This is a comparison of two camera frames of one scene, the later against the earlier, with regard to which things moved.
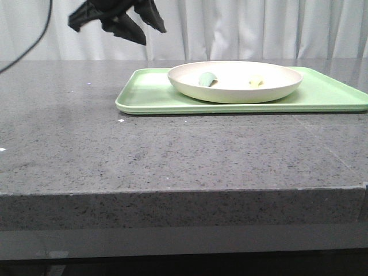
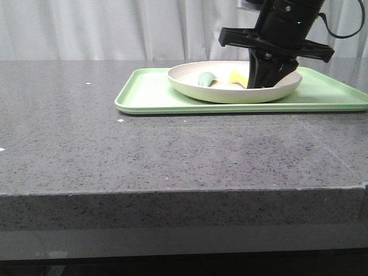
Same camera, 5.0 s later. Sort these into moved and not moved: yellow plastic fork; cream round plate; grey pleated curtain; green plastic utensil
Moved: yellow plastic fork
Not moved: grey pleated curtain; cream round plate; green plastic utensil
